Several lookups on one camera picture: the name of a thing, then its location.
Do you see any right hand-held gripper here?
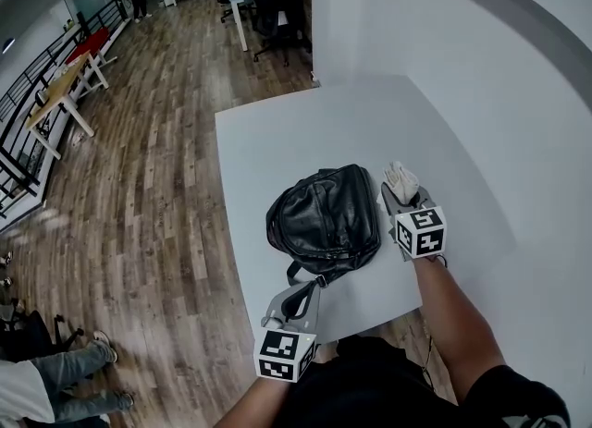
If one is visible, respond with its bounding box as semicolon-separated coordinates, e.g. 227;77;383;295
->
379;180;448;262

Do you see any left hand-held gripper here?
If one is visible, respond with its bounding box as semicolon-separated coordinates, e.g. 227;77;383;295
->
253;280;322;384

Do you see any beige cloth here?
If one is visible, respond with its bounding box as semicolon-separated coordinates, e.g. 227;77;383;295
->
382;160;420;206

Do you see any black leather bag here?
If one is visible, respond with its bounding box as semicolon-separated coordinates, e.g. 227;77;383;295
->
265;163;383;288

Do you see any person's left forearm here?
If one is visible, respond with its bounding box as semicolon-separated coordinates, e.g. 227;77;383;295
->
219;374;297;428

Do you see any person's right forearm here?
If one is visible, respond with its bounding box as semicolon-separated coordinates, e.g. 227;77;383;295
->
411;254;508;407

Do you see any person's black t-shirt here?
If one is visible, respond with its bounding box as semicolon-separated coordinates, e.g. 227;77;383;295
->
272;336;573;428

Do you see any black metal railing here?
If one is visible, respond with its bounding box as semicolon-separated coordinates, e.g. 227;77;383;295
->
0;0;130;219

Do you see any wooden top table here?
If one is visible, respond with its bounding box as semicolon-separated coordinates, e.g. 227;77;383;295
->
25;51;110;162

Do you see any red top table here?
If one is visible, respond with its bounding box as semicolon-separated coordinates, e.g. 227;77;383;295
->
67;28;119;67

